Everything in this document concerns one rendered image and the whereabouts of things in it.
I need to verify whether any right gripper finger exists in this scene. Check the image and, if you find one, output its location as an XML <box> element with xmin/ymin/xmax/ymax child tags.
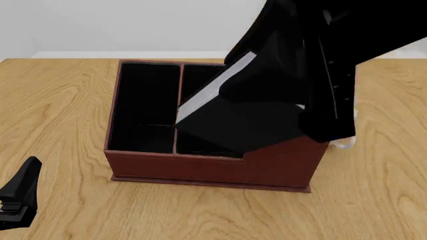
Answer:
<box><xmin>224</xmin><ymin>0</ymin><xmax>306</xmax><ymax>66</ymax></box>
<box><xmin>219</xmin><ymin>71</ymin><xmax>312</xmax><ymax>105</ymax></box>

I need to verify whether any red-brown desk caddy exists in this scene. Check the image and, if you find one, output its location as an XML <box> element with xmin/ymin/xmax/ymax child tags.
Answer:
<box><xmin>103</xmin><ymin>58</ymin><xmax>330</xmax><ymax>194</ymax></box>

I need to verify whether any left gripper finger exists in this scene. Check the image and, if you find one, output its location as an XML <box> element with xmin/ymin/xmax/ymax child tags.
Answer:
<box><xmin>0</xmin><ymin>156</ymin><xmax>43</xmax><ymax>202</ymax></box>

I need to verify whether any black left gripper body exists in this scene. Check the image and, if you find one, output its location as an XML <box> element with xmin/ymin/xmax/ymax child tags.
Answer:
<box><xmin>0</xmin><ymin>196</ymin><xmax>38</xmax><ymax>230</ymax></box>

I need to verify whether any black book with white pages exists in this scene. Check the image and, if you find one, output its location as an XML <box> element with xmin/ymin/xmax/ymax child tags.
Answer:
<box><xmin>174</xmin><ymin>51</ymin><xmax>306</xmax><ymax>160</ymax></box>

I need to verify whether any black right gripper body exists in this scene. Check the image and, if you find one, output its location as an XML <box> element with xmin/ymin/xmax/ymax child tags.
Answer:
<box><xmin>298</xmin><ymin>7</ymin><xmax>358</xmax><ymax>144</ymax></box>

